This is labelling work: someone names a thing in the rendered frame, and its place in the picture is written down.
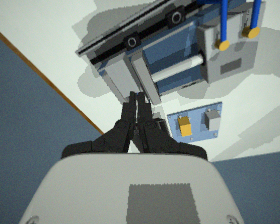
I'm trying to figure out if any yellow rectangular block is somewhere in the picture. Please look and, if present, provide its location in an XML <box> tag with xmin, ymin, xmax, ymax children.
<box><xmin>177</xmin><ymin>116</ymin><xmax>192</xmax><ymax>137</ymax></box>

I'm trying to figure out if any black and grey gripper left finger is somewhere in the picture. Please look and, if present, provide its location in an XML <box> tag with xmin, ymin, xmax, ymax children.
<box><xmin>61</xmin><ymin>91</ymin><xmax>137</xmax><ymax>159</ymax></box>

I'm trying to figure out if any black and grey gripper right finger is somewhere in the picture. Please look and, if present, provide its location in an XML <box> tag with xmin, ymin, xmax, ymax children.
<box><xmin>137</xmin><ymin>92</ymin><xmax>208</xmax><ymax>160</ymax></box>

